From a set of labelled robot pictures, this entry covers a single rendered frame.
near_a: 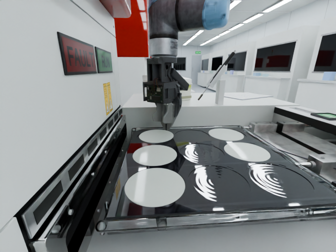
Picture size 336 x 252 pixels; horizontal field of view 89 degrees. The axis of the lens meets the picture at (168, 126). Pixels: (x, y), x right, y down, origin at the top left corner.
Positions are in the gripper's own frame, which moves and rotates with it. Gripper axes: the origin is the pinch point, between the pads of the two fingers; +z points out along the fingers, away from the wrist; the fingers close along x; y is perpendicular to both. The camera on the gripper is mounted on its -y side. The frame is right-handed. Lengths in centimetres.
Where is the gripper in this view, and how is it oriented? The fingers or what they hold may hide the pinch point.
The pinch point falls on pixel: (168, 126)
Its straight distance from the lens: 54.1
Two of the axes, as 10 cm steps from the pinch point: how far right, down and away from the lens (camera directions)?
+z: 0.0, 9.5, 3.1
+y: -5.5, 2.6, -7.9
